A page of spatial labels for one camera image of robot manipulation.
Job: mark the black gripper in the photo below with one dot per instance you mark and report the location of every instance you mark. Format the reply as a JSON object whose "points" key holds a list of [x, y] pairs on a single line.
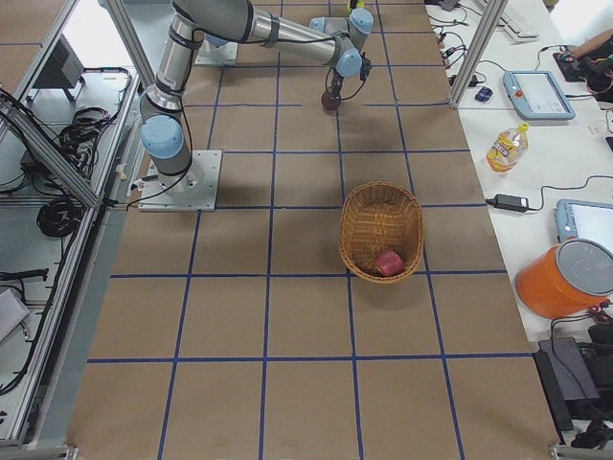
{"points": [[334, 83]]}

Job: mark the dark red apple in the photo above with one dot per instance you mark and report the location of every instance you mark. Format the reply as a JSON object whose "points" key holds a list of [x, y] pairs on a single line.
{"points": [[330, 103]]}

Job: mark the green apple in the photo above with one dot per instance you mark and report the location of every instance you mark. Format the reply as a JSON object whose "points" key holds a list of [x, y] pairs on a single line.
{"points": [[354, 4]]}

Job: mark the woven wicker basket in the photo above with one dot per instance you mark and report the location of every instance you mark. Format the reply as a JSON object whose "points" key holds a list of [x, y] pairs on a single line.
{"points": [[376, 216]]}

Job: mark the small dark blue pouch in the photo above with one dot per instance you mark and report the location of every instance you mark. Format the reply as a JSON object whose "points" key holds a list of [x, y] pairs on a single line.
{"points": [[483, 95]]}

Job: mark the yellow juice bottle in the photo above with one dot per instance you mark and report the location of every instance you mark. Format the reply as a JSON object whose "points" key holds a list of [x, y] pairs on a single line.
{"points": [[508, 148]]}

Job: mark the black power adapter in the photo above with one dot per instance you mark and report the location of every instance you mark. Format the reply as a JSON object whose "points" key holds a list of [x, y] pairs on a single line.
{"points": [[512, 203]]}

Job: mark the blue teach pendant tablet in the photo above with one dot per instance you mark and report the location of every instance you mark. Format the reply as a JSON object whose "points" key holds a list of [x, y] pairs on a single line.
{"points": [[584, 220]]}

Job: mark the orange bucket with lid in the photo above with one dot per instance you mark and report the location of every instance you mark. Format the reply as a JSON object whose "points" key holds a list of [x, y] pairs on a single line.
{"points": [[570, 277]]}

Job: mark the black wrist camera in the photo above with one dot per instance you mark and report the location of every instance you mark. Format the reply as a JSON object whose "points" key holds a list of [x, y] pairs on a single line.
{"points": [[366, 67]]}

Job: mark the aluminium frame post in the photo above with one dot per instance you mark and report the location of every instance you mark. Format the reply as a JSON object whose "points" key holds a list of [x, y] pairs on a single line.
{"points": [[477, 46]]}

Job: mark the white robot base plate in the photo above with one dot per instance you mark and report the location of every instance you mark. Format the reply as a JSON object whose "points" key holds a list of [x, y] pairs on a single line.
{"points": [[197, 190]]}

